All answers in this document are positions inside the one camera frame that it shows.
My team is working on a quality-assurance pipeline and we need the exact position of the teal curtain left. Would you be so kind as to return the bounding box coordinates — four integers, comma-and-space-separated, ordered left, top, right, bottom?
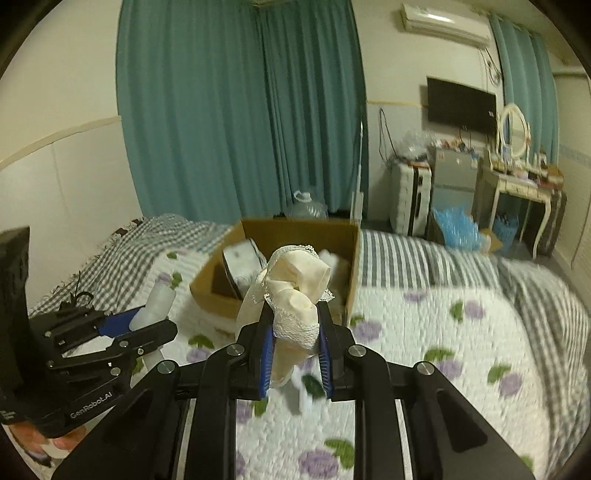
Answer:
116, 1, 369, 224

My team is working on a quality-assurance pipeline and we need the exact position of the clear water jug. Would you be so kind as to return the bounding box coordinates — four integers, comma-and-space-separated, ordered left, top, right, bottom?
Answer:
286, 190, 329, 219

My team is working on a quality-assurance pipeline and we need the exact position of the floral tissue pack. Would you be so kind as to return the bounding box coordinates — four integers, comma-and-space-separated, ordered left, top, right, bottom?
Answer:
221, 239, 267, 299

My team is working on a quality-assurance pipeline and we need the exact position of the blue plastic basket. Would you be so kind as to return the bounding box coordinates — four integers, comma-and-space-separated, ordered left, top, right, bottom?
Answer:
492, 213, 519, 253

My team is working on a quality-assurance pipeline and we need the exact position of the teal curtain right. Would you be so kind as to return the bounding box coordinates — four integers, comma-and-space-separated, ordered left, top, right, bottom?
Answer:
489, 13, 559, 163

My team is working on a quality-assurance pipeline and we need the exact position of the white dressing table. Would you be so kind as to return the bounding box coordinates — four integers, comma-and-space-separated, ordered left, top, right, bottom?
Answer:
472, 159, 567, 258

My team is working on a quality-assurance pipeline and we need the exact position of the white louvered wardrobe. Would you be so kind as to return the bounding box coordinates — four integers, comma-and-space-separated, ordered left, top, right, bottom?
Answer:
555, 74, 590, 278

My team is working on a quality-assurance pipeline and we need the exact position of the grey checked bedsheet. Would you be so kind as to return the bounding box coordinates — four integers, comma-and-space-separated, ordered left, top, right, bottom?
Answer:
34, 215, 590, 479

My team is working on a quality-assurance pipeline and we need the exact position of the white flat mop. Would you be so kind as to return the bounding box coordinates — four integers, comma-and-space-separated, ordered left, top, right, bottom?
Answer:
349, 120, 365, 226

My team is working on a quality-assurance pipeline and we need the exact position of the box of blue bottles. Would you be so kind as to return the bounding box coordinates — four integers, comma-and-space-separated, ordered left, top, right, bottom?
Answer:
426, 207, 503, 254

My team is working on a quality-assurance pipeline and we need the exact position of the oval white vanity mirror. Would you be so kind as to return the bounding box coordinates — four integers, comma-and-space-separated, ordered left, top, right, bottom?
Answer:
497, 103, 532, 164

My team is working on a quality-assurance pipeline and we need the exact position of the large white plush sock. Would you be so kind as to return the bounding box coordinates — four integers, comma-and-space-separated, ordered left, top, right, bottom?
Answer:
318, 249, 351, 325

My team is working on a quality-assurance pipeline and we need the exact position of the grey mini fridge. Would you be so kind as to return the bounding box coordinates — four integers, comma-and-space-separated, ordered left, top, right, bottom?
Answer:
431, 148, 479, 215

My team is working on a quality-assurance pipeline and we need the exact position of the brown cardboard box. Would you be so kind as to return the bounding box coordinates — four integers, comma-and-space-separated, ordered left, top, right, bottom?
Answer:
190, 219, 361, 332

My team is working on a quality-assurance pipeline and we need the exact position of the black wall television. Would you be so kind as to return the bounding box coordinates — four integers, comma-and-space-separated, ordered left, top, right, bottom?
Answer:
427, 77, 497, 136

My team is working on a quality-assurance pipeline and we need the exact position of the white air conditioner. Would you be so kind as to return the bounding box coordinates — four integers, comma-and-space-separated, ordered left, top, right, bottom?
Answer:
401, 4, 492, 49

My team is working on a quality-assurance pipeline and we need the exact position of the white floral quilt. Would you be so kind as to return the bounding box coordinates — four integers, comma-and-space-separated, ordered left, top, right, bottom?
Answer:
132, 251, 550, 479

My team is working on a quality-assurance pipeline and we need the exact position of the teal curtain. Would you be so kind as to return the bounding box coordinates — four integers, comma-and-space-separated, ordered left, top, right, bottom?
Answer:
116, 1, 369, 224
489, 13, 559, 163

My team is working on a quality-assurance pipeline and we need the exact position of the person's hand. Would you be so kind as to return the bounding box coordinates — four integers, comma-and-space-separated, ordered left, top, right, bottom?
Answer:
8, 421, 88, 466

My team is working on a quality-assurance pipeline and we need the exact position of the white suitcase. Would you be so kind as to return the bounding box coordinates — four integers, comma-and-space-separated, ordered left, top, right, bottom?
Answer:
389, 162, 432, 237

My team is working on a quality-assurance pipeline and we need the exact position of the cream lace sock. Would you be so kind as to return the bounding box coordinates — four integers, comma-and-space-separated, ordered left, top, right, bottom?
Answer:
236, 245, 332, 387

